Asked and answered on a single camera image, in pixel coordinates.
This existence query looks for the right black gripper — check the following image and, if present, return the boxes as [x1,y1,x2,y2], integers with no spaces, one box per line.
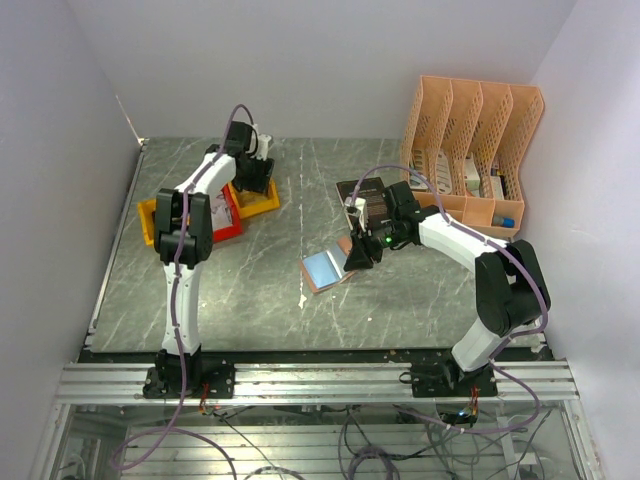
[344,217,403,271]

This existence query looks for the pink leather card holder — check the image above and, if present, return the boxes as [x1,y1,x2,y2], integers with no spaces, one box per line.
[300,236,355,294]

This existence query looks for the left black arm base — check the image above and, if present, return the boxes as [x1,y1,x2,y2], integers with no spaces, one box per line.
[142,349,236,399]

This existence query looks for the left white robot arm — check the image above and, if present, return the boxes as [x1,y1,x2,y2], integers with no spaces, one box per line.
[143,121,274,398]

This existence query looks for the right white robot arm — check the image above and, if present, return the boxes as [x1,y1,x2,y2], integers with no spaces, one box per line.
[344,181,551,396]

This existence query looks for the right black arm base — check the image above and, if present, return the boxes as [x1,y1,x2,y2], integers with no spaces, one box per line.
[398,363,498,398]

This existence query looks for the yellow bin with cards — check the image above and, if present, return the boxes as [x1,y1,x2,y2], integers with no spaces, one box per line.
[230,179,280,220]

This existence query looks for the red bin with cards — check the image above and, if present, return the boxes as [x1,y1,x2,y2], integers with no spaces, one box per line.
[211,185,244,244]

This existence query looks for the black book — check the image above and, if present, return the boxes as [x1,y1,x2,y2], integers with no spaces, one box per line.
[336,177,390,229]

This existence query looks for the yellow bin left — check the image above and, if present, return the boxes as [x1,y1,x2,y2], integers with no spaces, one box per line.
[137,199,156,246]

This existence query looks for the peach file organizer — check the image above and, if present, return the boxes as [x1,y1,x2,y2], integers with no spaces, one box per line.
[400,75,544,238]

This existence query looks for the tangled floor cables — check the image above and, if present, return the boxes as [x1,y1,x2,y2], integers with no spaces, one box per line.
[199,399,551,480]

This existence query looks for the aluminium frame rail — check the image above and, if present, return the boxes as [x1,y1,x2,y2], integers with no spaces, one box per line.
[55,361,579,406]

